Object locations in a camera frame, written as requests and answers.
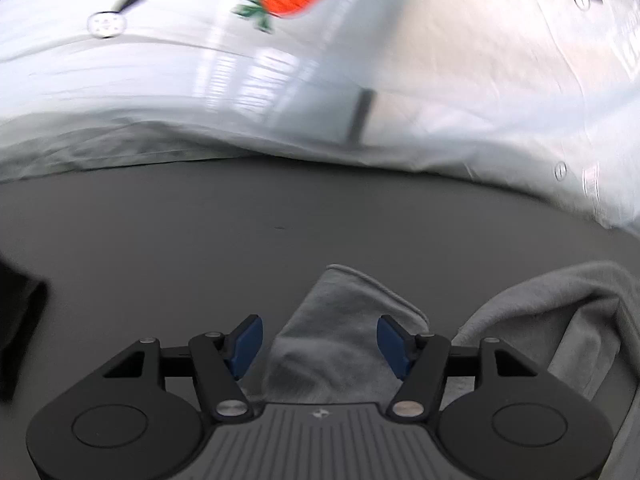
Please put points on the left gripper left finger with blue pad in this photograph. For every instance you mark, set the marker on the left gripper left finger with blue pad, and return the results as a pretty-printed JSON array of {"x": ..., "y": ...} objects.
[{"x": 147, "y": 412}]

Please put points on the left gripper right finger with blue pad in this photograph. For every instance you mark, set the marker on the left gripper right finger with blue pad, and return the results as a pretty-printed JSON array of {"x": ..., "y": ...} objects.
[{"x": 491, "y": 412}]

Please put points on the grey sweat garment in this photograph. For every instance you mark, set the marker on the grey sweat garment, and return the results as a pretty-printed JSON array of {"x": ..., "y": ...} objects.
[{"x": 327, "y": 385}]

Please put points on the black garment pile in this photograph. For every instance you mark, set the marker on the black garment pile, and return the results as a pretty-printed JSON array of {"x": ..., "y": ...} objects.
[{"x": 23, "y": 298}]

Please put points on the white carrot-print storage bag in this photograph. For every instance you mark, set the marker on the white carrot-print storage bag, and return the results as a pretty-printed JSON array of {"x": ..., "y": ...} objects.
[{"x": 541, "y": 96}]

